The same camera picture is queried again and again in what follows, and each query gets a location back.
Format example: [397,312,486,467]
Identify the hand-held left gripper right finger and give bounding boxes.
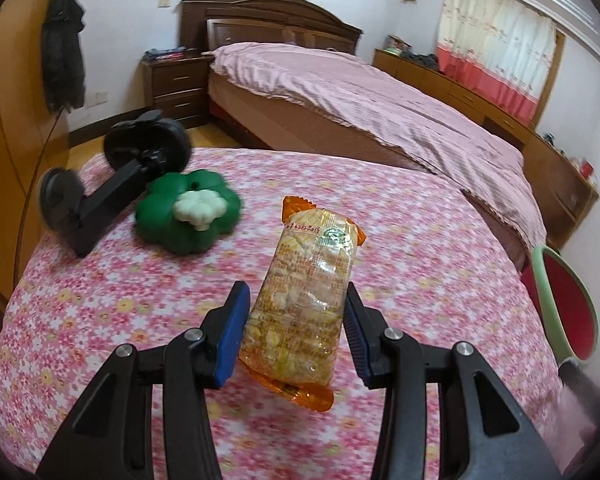
[344,282,563,480]

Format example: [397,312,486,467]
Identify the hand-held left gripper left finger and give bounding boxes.
[35,280,252,480]

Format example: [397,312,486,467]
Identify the orange-ended snack packet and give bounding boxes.
[239,195,368,413]

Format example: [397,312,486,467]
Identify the red bin with green rim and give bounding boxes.
[520,246,600,363]

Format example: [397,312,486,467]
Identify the pink floral tablecloth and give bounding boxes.
[0,146,566,480]

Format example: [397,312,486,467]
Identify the green flower-shaped cushion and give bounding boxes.
[135,170,243,255]

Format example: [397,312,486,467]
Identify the black suction phone holder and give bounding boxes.
[39,110,192,257]

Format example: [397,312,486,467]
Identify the pink bedspread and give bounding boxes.
[211,42,548,256]

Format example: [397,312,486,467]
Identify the dark wooden nightstand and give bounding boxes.
[140,55,216,130]

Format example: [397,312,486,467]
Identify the long wooden low cabinet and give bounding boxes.
[372,48,600,253]

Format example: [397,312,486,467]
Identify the small dark red items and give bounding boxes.
[145,47,187,61]

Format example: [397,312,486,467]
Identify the wooden wardrobe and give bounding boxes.
[0,0,76,351]

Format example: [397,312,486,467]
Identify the white and pink curtain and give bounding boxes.
[436,0,558,123]

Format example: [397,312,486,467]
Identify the black jacket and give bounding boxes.
[41,0,87,113]

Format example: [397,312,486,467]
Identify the bed with pink cover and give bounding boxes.
[179,0,531,271]

